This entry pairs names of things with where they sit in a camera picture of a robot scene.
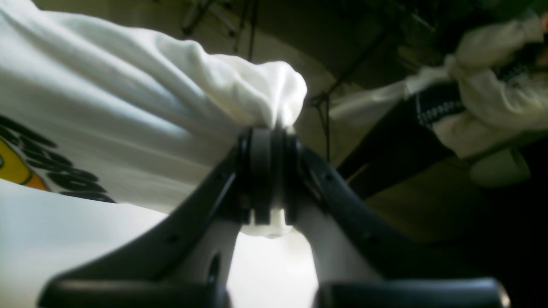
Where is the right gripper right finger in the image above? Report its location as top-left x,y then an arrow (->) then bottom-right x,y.
274,129 -> 509,308

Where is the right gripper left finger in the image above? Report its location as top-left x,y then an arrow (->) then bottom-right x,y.
39,128 -> 274,308

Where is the white graphic print T-shirt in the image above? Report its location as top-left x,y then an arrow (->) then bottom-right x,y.
0,0 -> 309,240

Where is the person in white top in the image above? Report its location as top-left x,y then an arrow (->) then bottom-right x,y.
330,14 -> 547,158

